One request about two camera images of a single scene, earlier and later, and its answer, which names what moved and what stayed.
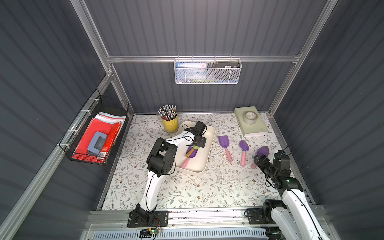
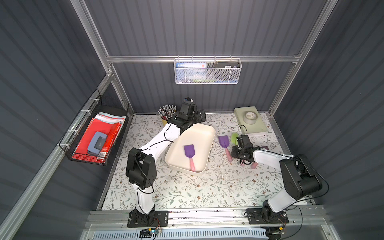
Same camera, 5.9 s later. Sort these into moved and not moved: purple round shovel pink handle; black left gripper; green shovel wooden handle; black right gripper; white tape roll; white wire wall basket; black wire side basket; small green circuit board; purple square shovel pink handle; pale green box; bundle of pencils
Moved: black right gripper; black left gripper; purple round shovel pink handle; green shovel wooden handle
Not moved: white wire wall basket; small green circuit board; white tape roll; purple square shovel pink handle; black wire side basket; bundle of pencils; pale green box
